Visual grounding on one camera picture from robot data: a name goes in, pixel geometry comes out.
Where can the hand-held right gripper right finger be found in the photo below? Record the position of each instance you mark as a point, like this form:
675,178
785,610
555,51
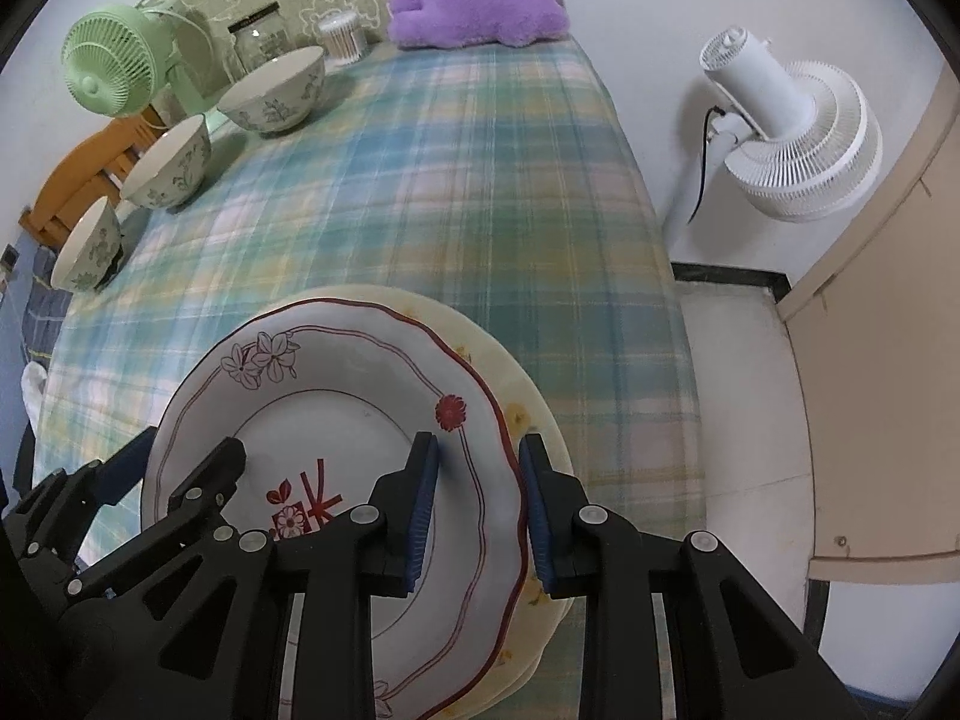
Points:
536,517

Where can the wooden bed headboard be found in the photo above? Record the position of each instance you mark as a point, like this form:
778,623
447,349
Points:
75,165

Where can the grey floral ceramic bowl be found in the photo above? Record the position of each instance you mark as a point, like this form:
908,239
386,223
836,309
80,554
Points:
176,180
277,109
94,255

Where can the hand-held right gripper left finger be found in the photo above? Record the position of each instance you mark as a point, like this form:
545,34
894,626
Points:
421,517

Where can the plaid tablecloth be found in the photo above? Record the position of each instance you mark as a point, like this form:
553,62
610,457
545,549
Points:
450,202

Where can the wall socket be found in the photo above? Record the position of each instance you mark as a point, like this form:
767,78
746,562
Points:
9,255

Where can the white red flower plate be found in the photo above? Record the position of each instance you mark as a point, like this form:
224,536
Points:
337,405

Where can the white standing fan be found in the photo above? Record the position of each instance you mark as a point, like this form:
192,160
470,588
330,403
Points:
810,142

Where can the beige door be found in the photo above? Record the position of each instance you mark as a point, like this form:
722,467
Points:
885,390

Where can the green desk fan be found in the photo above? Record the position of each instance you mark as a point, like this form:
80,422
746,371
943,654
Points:
105,52

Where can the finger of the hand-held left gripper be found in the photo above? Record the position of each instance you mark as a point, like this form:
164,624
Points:
206,480
120,469

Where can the clear cotton swab box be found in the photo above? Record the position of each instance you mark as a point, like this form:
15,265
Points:
343,41

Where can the purple plush toy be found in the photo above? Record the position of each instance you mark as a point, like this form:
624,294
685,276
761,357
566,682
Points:
480,7

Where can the glass jar mug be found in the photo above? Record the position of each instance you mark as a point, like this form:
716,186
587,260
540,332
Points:
259,41

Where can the scalloped yellow flower plate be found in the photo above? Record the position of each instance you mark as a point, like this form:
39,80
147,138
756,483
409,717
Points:
534,405

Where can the white cloth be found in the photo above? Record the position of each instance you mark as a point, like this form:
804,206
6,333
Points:
31,390

